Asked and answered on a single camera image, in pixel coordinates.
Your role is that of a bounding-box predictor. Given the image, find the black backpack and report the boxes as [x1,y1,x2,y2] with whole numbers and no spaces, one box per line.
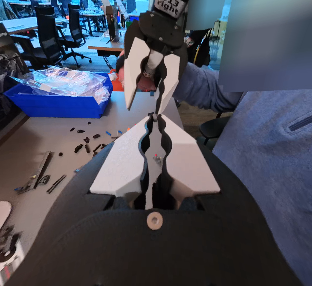
[190,29,211,68]

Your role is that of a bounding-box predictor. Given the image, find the dark grey ribbed lego piece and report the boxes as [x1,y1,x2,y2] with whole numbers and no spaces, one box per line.
[46,174,67,194]

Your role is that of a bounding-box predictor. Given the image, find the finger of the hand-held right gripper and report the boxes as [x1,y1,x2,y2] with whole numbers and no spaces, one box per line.
[124,37,151,111]
[156,53,181,115]

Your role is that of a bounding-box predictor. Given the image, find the clear plastic bags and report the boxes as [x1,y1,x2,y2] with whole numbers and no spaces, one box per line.
[10,67,110,103]

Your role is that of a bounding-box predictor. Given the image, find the blue plastic bin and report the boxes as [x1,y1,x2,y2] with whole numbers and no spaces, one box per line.
[4,73,114,119]

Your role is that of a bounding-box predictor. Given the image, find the person's blue clothed torso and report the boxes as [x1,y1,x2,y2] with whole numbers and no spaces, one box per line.
[212,91,312,286]

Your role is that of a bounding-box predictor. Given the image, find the black office chair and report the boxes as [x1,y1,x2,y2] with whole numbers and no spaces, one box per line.
[34,6,64,70]
[57,3,92,68]

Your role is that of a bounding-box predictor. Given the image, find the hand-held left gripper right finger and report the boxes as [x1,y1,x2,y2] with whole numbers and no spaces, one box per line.
[158,115,221,209]

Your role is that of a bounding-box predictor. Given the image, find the wooden office desk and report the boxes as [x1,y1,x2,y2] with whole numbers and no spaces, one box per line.
[88,30,127,58]

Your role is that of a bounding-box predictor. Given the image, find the person's right forearm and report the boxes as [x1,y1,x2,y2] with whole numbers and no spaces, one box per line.
[173,62,244,111]

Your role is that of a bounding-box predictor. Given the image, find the Lego Technic box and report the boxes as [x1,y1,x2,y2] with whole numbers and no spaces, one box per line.
[0,23,31,130]

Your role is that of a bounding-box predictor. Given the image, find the tall black carton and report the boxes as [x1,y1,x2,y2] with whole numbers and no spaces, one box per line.
[106,5,120,43]

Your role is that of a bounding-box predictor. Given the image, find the sticker sheet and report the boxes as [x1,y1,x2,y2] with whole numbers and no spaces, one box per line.
[0,242,25,282]

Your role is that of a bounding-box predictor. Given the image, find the pile of small lego pins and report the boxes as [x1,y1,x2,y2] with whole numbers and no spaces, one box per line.
[105,130,123,140]

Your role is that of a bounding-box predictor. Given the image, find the person's right hand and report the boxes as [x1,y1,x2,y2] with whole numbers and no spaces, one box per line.
[118,68,156,92]

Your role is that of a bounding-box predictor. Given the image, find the white desk stand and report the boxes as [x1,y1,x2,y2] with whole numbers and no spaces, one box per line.
[0,201,13,228]

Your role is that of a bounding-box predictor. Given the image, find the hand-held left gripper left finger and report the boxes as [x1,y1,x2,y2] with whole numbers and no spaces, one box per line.
[90,115,153,209]

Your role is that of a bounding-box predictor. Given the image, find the long dark grey lego beam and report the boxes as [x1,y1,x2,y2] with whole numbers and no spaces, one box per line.
[15,151,52,194]

